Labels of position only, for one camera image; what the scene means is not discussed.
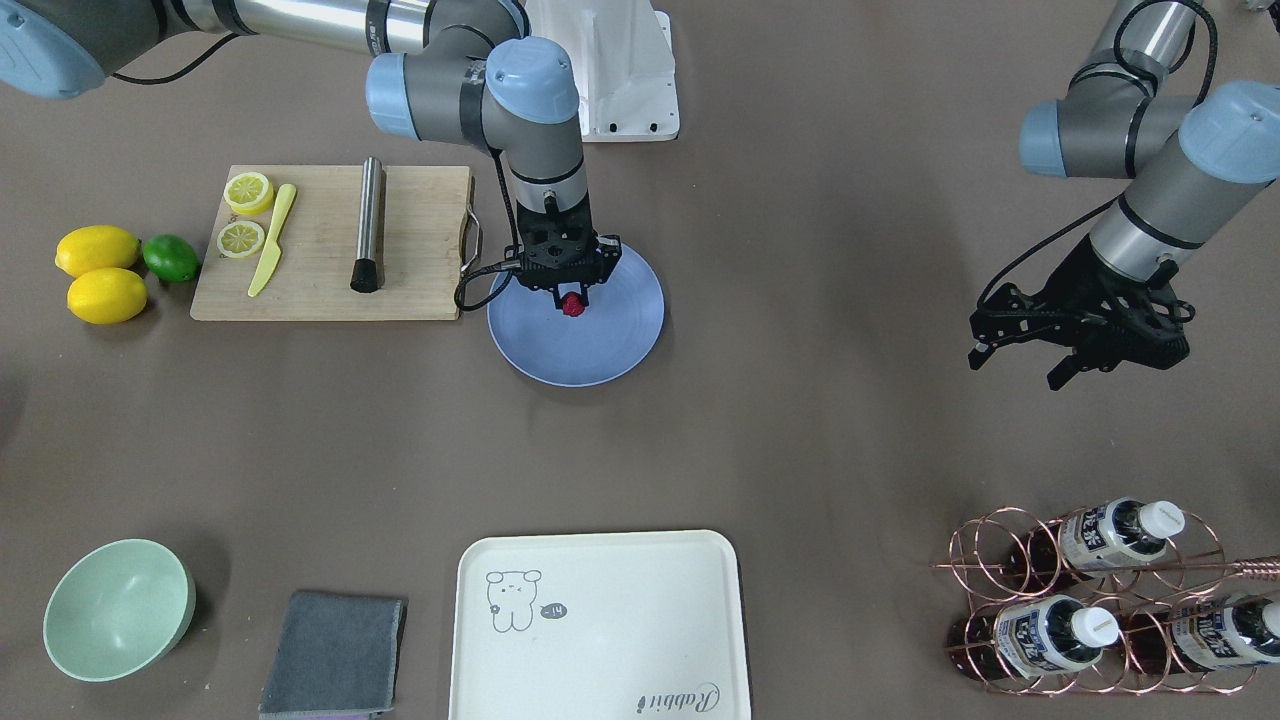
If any mint green bowl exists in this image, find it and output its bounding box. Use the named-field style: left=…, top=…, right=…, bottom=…
left=42, top=538, right=196, bottom=683

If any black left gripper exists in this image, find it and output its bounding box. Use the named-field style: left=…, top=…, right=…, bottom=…
left=966, top=240, right=1196, bottom=391

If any blue plate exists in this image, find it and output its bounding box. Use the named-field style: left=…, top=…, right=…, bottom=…
left=486, top=243, right=666, bottom=387

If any lemon half slice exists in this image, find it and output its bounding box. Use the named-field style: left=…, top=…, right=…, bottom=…
left=221, top=170, right=275, bottom=217
left=215, top=220, right=268, bottom=259

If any yellow plastic knife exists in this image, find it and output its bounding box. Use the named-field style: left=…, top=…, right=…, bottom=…
left=247, top=183, right=297, bottom=299

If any cream rectangular tray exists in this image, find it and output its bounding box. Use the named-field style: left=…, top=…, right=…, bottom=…
left=449, top=529, right=753, bottom=719

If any wooden cutting board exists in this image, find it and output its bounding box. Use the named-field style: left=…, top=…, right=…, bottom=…
left=189, top=165, right=474, bottom=322

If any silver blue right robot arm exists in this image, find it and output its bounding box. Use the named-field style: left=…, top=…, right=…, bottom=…
left=1, top=1, right=622, bottom=307

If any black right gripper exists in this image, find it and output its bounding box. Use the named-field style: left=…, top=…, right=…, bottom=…
left=506, top=195, right=623, bottom=296

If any dark drink bottle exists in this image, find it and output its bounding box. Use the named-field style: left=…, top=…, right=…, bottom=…
left=946, top=594, right=1121, bottom=682
left=1126, top=594, right=1279, bottom=676
left=1024, top=497, right=1187, bottom=583

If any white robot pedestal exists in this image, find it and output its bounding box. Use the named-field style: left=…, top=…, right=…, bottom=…
left=524, top=1, right=681, bottom=143

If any green lime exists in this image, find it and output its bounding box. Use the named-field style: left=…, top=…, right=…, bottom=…
left=141, top=234, right=201, bottom=283

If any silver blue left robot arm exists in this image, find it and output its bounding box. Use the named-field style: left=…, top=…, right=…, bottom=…
left=968, top=1, right=1279, bottom=389

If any red strawberry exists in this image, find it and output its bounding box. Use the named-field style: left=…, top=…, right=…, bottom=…
left=559, top=292, right=588, bottom=318

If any steel muddler black tip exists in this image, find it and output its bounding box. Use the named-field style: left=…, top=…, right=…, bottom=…
left=349, top=156, right=387, bottom=293

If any copper wire bottle rack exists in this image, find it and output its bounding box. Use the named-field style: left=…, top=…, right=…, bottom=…
left=943, top=507, right=1277, bottom=696

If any grey folded cloth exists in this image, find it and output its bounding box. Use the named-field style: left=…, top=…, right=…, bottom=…
left=259, top=591, right=406, bottom=719

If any yellow lemon far side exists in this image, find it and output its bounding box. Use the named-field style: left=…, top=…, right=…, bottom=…
left=54, top=224, right=141, bottom=278

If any yellow lemon near lime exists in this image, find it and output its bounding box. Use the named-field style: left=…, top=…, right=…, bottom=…
left=67, top=266, right=148, bottom=325

